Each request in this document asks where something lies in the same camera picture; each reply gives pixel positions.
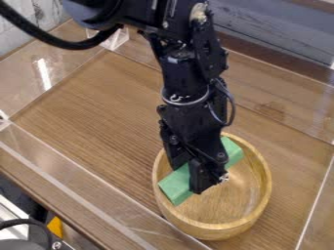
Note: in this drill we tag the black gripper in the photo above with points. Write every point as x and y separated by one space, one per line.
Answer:
189 130

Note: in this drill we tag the green rectangular block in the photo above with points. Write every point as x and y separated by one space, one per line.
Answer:
175 184

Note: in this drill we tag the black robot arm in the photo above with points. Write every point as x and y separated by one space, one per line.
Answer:
179 29

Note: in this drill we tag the brown wooden bowl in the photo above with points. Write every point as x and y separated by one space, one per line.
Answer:
224 210

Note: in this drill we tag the clear acrylic tray walls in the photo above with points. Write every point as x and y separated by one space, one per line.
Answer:
80 140

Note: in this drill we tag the black device yellow sticker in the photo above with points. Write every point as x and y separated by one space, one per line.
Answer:
70 239

